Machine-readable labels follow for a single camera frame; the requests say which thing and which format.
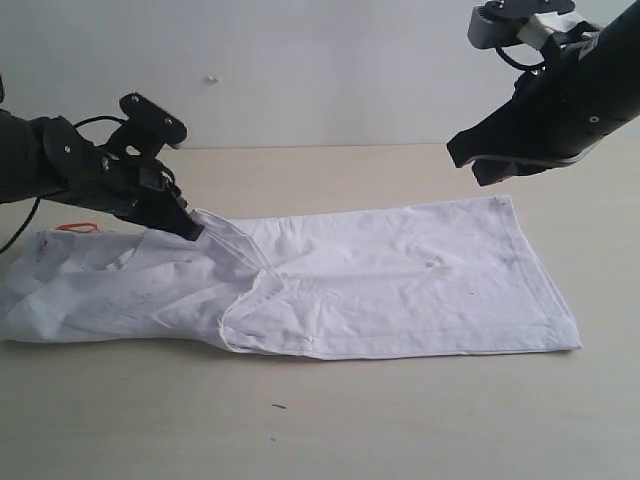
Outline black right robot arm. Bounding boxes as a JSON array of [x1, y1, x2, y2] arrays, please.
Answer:
[[446, 1, 639, 186]]

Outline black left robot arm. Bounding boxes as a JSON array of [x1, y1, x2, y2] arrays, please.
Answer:
[[1, 92, 203, 241]]

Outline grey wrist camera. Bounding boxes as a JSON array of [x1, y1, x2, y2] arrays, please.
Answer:
[[467, 0, 602, 52], [119, 92, 188, 147]]

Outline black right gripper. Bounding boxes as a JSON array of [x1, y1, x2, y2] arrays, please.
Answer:
[[446, 24, 639, 187]]

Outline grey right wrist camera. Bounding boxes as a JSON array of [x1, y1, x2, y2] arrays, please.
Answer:
[[467, 0, 602, 52]]

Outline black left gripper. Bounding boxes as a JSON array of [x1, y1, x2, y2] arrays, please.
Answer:
[[42, 117, 204, 241]]

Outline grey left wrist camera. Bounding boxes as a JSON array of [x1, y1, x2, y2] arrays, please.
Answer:
[[119, 92, 188, 147]]

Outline orange ribbon neck tag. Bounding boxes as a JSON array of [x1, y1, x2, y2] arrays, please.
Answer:
[[56, 222, 100, 234]]

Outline white t-shirt red lettering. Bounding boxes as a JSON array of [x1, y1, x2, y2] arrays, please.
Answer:
[[1, 195, 581, 360]]

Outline black left camera cable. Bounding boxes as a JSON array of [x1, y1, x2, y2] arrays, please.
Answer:
[[0, 115, 131, 254]]

